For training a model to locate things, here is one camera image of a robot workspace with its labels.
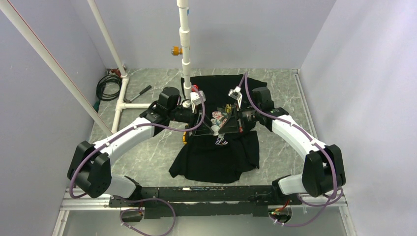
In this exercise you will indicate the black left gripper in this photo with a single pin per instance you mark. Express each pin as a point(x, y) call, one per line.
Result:
point(203, 129)

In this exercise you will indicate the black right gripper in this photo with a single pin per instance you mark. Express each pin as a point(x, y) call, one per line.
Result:
point(235, 124)

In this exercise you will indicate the black floral print t-shirt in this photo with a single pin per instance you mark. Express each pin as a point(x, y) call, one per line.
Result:
point(222, 158)

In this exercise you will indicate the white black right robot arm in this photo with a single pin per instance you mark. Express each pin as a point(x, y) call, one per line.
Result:
point(323, 169)

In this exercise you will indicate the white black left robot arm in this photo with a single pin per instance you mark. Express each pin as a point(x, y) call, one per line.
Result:
point(90, 169)

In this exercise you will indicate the orange yellow pipe fitting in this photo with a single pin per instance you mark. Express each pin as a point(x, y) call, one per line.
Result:
point(176, 51)

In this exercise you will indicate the yellow black handled screwdriver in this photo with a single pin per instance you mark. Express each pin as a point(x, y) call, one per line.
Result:
point(185, 137)

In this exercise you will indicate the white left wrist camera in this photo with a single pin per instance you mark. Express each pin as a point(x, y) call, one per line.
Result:
point(197, 96)

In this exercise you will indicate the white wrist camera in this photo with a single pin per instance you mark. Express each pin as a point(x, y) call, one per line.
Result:
point(197, 96)
point(235, 93)

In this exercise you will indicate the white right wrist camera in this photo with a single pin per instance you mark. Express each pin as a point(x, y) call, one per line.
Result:
point(235, 93)

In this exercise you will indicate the black handled hammer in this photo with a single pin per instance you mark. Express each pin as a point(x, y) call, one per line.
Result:
point(139, 94)

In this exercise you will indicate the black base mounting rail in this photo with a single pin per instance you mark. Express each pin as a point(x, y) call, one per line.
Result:
point(165, 209)

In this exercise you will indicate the aluminium extrusion rail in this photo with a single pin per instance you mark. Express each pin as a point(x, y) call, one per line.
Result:
point(88, 199)

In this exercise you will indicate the white pvc pipe frame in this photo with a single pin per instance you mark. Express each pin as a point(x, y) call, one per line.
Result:
point(37, 32)

